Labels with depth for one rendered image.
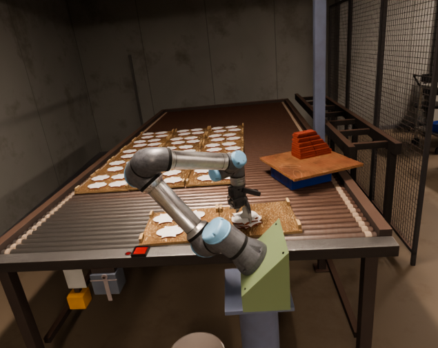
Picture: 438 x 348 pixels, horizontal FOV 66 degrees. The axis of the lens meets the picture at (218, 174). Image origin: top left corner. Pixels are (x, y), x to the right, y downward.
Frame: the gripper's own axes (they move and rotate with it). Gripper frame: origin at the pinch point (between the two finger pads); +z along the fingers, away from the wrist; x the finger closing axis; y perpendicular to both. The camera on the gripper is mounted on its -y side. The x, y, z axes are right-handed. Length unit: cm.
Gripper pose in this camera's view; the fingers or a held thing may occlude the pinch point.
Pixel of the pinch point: (244, 217)
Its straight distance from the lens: 180.4
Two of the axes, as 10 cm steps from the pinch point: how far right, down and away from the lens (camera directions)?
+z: 1.0, 9.3, 3.5
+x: 4.3, 2.8, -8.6
